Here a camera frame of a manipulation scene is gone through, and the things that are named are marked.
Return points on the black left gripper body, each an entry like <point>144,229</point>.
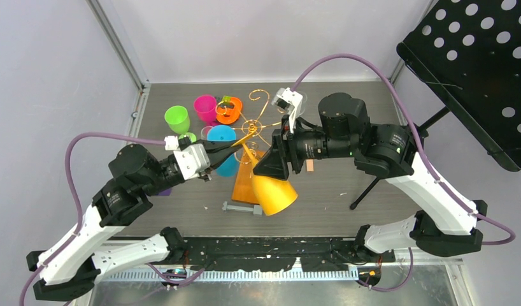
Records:
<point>178,156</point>

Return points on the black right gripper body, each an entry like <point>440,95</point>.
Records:
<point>299,145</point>

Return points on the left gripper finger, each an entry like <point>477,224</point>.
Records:
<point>215,146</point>
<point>219,155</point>

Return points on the blue plastic wine glass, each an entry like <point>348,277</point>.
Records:
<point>223,133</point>

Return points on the orange plastic wine glass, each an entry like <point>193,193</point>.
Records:
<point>273,195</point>

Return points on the gold wire wine glass rack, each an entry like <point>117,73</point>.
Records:
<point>242,191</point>

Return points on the green plastic wine glass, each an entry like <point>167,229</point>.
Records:
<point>178,120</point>

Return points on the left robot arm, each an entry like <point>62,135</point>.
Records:
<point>76,263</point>

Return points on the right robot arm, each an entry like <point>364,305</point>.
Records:
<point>444,225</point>

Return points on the pink plastic wine glass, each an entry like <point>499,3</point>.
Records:
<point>205,107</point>

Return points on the clear wine glass back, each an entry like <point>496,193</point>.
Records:
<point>305,99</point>

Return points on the small wooden block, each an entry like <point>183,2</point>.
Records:
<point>309,165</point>

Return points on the orange plastic bowl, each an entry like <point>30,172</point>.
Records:
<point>229,113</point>

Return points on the purple box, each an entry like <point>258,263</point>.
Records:
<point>166,192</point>

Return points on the grey bolt tool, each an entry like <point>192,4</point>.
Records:
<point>253,209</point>

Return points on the green lego brick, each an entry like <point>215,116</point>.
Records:
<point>226,99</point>

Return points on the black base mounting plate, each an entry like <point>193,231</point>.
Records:
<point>273,254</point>

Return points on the black perforated music stand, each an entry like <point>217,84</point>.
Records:
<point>469,54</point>

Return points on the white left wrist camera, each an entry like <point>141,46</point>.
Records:
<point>173,143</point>

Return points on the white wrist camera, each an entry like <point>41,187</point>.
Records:
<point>173,143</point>
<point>291,103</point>

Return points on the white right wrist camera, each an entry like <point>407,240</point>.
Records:
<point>291,103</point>

